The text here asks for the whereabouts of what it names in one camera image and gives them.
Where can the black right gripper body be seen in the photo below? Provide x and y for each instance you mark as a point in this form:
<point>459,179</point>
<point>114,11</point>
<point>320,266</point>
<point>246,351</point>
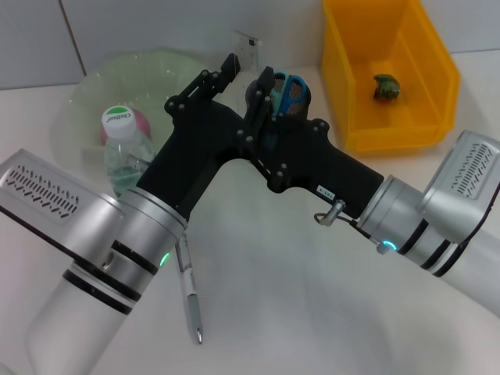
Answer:
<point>324,164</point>

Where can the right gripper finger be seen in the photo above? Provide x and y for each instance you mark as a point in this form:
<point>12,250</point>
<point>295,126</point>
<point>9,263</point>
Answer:
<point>297,123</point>
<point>267,170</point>

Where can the yellow plastic bin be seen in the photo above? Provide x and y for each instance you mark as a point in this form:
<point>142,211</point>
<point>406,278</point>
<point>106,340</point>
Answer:
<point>414,117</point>

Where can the pink peach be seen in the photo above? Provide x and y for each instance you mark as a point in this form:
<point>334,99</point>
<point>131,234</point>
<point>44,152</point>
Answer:
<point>141,125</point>

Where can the green glass fruit bowl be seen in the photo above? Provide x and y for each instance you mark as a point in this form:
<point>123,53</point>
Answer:
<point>129,78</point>

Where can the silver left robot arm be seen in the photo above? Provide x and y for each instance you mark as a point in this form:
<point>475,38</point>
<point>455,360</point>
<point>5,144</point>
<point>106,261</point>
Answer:
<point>97,293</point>

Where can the black mesh pen holder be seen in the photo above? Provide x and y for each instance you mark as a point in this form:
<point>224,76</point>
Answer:
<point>302,111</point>

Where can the blue scissors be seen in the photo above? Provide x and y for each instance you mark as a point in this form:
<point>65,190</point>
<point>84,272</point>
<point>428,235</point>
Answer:
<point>291,91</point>

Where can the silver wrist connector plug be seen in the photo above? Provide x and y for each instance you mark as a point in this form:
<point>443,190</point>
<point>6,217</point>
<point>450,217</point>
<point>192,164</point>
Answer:
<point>138,163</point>

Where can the silver ballpoint pen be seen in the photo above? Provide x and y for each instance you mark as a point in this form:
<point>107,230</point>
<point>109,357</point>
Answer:
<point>194,308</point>

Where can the transparent plastic ruler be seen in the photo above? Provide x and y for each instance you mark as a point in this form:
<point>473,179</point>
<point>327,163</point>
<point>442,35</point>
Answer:
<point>248,51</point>

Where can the clear green-label water bottle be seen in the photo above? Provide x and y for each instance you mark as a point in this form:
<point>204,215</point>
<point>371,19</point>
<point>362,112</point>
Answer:
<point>121,156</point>

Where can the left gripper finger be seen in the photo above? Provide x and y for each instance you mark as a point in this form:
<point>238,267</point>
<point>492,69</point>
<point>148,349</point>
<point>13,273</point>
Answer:
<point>226,72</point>
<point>261,93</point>

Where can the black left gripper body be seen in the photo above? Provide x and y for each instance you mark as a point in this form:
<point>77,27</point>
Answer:
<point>195,148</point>

